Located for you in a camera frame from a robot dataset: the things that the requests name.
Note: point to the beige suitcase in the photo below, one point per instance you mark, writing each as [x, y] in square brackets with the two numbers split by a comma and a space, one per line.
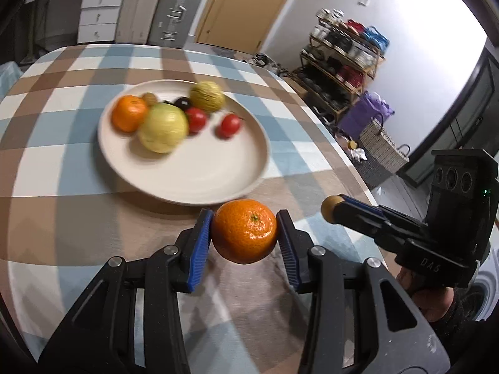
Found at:
[140, 7]

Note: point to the white desk with drawers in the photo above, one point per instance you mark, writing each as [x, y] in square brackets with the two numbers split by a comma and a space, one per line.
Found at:
[97, 11]

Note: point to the pile of shoes on floor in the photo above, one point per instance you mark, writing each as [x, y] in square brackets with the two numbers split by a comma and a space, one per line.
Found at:
[265, 64]

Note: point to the wooden door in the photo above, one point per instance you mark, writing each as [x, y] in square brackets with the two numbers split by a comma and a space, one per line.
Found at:
[241, 11]

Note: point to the grey suitcase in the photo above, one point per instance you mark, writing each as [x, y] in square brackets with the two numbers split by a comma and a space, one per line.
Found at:
[177, 11]

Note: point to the round red tomato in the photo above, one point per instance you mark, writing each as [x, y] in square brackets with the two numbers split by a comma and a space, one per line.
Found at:
[196, 120]

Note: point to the rows of shoes on rack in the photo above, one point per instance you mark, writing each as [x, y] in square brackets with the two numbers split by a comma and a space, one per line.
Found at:
[351, 43]

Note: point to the cream round plate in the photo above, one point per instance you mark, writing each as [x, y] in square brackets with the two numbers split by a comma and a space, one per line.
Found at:
[202, 171]

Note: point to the dark purple plum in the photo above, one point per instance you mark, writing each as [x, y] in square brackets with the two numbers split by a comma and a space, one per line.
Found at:
[182, 103]

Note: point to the person's right hand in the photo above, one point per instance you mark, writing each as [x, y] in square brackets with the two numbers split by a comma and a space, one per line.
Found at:
[425, 300]

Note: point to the woven basket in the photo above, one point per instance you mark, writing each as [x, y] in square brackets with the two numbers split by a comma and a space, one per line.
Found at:
[384, 148]

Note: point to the purple bag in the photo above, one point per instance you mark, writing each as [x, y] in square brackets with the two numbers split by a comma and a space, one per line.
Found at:
[362, 113]

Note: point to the wooden shoe rack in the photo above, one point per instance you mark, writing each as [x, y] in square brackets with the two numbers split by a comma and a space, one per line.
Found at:
[331, 81]

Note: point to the large yellow-green apple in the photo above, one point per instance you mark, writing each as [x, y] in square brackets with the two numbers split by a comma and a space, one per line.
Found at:
[161, 126]

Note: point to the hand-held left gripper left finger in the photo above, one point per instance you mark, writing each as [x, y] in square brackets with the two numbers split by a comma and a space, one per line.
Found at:
[199, 249]

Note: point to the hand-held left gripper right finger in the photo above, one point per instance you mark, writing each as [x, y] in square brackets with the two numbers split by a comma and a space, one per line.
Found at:
[288, 249]

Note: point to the person's right forearm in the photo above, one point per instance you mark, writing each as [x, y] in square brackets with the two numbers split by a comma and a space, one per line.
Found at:
[456, 335]

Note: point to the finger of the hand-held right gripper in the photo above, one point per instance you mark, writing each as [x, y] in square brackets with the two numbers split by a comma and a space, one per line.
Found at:
[366, 204]
[362, 222]

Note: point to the checked brown blue tablecloth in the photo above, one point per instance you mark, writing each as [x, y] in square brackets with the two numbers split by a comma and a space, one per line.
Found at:
[58, 171]

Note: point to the orange mandarin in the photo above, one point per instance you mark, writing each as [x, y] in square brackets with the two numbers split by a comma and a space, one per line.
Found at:
[129, 113]
[243, 232]

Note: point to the dark glass door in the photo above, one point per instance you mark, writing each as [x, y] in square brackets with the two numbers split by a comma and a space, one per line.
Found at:
[460, 117]

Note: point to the oval red tomato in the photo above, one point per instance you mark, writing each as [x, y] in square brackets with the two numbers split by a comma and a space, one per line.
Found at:
[229, 125]

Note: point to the small yellow-green melon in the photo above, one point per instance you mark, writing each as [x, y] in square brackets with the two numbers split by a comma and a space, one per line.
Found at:
[207, 95]

